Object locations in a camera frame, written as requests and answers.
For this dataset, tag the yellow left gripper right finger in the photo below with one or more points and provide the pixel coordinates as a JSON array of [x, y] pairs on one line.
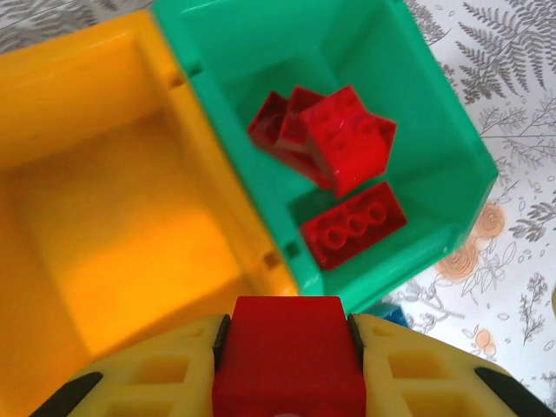
[[425, 373]]

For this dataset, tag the blue lego brick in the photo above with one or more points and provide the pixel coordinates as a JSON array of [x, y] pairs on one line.
[[391, 316]]

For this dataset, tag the red lego brick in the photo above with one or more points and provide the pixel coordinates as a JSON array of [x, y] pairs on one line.
[[347, 143], [354, 228], [295, 130], [286, 360], [267, 123]]

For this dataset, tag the green plastic bin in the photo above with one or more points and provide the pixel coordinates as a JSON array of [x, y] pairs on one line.
[[391, 65]]

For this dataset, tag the yellow plastic bin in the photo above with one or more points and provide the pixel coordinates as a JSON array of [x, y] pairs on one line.
[[87, 130]]

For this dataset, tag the floral print tablecloth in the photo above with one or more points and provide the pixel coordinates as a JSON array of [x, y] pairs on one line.
[[499, 217]]

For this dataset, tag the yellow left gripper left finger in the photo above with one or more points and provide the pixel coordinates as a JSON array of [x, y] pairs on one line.
[[143, 373]]

